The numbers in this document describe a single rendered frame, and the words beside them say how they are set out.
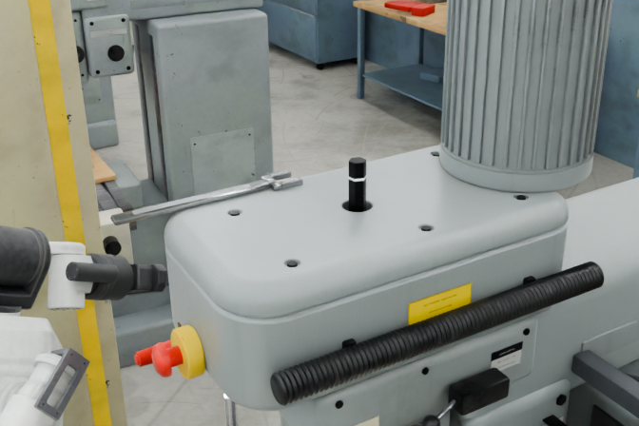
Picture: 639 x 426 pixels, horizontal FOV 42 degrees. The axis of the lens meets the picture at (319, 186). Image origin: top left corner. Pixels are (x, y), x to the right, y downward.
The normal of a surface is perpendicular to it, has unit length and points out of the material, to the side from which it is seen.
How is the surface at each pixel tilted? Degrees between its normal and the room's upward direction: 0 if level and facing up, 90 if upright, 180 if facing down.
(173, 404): 0
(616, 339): 90
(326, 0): 90
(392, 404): 90
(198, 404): 0
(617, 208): 0
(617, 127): 90
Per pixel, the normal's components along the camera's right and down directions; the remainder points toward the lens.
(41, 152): 0.50, 0.34
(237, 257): -0.01, -0.91
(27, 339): 0.65, -0.29
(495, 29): -0.57, 0.34
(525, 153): -0.11, 0.40
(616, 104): -0.87, 0.22
